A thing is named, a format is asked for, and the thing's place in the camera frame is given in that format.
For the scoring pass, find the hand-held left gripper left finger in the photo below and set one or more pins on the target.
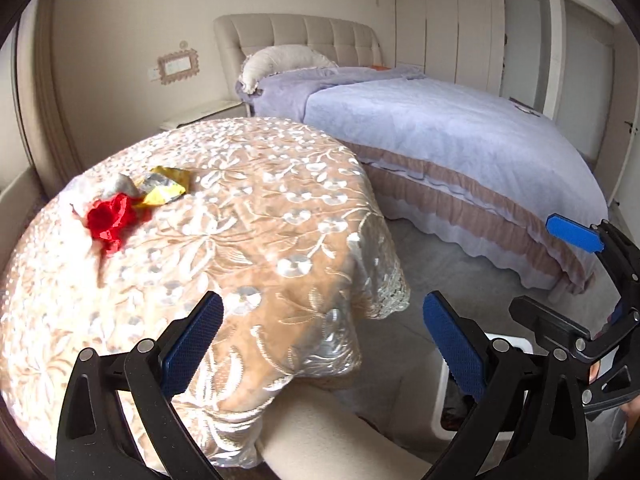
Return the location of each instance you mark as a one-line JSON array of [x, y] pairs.
[[196, 336]]

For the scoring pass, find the beige tufted bed headboard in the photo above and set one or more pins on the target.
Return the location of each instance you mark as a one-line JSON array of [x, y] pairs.
[[320, 37]]

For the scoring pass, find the small white wall socket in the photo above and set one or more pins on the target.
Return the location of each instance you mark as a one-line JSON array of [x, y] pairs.
[[152, 74]]

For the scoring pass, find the white trash bin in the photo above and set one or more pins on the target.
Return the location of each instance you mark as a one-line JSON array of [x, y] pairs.
[[442, 400]]

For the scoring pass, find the framed wall switch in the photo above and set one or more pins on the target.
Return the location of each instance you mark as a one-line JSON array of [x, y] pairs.
[[177, 66]]

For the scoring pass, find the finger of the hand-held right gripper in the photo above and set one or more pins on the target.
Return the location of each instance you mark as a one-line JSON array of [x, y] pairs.
[[575, 232], [550, 317]]

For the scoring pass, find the white curved pillow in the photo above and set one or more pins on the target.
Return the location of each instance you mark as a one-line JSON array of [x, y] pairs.
[[280, 60]]

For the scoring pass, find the yellow silver foil wrapper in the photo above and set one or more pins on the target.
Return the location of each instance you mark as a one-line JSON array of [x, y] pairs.
[[165, 185]]

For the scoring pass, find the grey crumpled cloth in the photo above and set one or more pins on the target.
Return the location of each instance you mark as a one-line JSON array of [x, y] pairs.
[[122, 185]]

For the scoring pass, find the small flat item on bed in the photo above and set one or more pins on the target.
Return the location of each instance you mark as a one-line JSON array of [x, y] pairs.
[[525, 107]]

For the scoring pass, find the red crumpled cloth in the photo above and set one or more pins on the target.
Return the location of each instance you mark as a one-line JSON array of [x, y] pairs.
[[111, 216]]

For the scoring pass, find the table with lace cloth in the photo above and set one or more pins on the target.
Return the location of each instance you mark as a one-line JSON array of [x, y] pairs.
[[240, 240]]

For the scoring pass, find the white door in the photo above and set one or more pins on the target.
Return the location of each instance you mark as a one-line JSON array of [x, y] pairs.
[[585, 60]]

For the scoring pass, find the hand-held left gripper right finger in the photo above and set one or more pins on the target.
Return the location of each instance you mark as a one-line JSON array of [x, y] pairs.
[[452, 342]]

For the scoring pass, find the cream wardrobe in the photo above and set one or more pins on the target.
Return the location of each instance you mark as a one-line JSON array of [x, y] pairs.
[[445, 15]]

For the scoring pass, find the bed with lilac cover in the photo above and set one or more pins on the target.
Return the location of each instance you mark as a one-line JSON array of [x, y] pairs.
[[440, 130]]

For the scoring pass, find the white nightstand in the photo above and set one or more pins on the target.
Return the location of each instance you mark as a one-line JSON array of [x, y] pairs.
[[200, 112]]

